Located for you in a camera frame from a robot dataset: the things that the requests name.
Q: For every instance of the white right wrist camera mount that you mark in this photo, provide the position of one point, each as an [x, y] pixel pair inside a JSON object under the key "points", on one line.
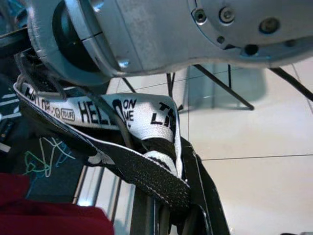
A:
{"points": [[39, 36]]}

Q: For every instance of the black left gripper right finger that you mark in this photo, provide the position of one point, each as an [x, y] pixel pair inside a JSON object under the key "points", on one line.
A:
{"points": [[210, 210]]}

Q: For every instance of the red shirt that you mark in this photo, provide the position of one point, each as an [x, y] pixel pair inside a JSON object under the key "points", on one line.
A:
{"points": [[49, 210]]}

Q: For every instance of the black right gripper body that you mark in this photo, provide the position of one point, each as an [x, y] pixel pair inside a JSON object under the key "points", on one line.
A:
{"points": [[39, 73]]}

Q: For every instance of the black metal clothes rack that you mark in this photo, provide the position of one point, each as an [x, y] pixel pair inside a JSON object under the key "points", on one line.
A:
{"points": [[220, 83]]}

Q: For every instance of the black shorts white lettered waistband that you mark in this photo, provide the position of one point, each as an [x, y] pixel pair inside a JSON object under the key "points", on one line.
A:
{"points": [[102, 115]]}

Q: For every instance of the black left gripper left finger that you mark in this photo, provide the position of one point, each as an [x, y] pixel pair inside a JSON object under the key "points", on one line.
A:
{"points": [[144, 215]]}

